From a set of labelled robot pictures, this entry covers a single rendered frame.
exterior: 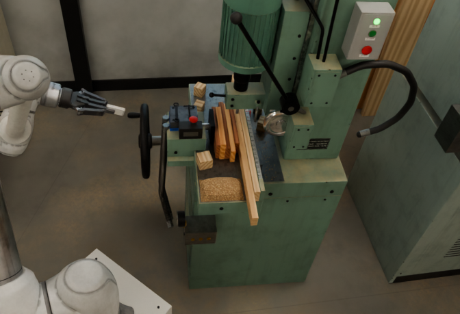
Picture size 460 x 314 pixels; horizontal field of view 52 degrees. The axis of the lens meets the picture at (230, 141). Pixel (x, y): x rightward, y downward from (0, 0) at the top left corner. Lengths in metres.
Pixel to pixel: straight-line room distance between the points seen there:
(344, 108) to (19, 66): 1.04
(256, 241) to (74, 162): 1.29
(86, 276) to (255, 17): 0.85
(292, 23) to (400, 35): 1.66
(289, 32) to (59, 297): 0.99
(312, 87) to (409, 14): 1.61
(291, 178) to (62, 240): 1.30
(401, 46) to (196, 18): 1.27
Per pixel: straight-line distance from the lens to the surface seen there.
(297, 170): 1.79
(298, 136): 1.58
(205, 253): 2.08
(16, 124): 1.61
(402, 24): 3.02
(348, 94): 1.64
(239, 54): 1.47
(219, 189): 1.51
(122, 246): 2.49
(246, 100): 1.65
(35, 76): 1.17
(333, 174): 1.81
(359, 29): 1.40
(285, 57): 1.52
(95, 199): 2.68
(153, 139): 1.80
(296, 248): 2.15
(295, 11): 1.43
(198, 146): 1.65
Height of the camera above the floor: 2.13
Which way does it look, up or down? 46 degrees down
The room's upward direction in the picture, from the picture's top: 7 degrees clockwise
